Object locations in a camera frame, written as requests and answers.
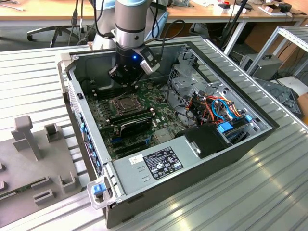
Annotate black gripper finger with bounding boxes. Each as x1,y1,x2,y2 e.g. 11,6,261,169
108,66,132,93

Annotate thin wire locking lever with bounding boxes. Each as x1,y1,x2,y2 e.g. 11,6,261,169
112,90,130,99

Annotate silver CPU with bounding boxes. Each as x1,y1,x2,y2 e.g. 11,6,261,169
119,97,136,110

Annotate metal socket cover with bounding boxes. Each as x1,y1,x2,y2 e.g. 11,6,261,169
112,95,143,115

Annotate CPU socket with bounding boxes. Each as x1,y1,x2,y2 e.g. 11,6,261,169
109,94,144,116

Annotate black RAM slot bank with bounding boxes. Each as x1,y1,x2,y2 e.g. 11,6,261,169
91,80,140,101
105,107,154,127

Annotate black graphics card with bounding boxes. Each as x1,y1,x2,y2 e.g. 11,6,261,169
119,116,154,139

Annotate green motherboard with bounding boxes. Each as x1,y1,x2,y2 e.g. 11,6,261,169
83,83,191,161

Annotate silver metal drive cage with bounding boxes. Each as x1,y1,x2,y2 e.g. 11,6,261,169
167,64,210,121

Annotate black expansion slot bank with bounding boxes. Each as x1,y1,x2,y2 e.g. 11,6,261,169
109,136,152,159

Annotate office chair base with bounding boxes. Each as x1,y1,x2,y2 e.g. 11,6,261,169
26,25,85,48

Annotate silver chipset heatsink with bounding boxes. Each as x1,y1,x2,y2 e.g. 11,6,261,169
154,129,175,145

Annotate grey power supply with label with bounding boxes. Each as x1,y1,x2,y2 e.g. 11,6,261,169
112,134,203,197

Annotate white box red label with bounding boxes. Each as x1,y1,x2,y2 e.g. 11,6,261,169
213,2,231,14

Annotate blue case latch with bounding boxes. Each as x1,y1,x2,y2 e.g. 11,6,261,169
92,184,106,196

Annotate hard disk in blue carrier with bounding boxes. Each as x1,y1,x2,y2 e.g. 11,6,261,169
216,115,253,145

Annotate black tripod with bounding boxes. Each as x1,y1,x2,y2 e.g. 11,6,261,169
218,0,250,50

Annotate grey parts rack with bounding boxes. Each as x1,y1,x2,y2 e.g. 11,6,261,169
0,115,84,228

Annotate open black PC case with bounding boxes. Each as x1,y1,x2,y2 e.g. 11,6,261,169
54,40,280,229

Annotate large brown cardboard box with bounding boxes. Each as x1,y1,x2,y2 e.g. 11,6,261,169
244,21,301,64

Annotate brown cardboard tray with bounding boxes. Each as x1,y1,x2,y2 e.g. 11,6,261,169
258,2,293,16

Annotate green RAM stick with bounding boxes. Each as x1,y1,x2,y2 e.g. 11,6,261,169
0,185,33,200

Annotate dark plastic case panel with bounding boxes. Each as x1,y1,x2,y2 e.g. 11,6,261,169
255,77,304,118

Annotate small brown cardboard box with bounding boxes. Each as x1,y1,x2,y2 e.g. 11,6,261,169
296,92,308,119

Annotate silver camera on black bracket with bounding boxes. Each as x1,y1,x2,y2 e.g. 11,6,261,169
133,45,161,74

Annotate black cable with plug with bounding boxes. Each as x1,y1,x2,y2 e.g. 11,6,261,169
68,0,99,46

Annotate orange wire bundle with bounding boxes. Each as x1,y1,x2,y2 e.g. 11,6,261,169
186,95,243,126

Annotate blue wire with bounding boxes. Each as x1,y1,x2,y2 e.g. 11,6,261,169
211,98,235,121

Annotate wooden desk white frame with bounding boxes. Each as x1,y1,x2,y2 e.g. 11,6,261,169
166,0,308,57
0,0,97,27

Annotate clear plastic case handle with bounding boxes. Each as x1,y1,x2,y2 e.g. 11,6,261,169
86,175,114,210

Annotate grey box with handle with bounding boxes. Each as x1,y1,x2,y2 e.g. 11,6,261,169
239,53,283,81

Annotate aluminium profile frame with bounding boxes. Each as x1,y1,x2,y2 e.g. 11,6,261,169
247,25,308,77

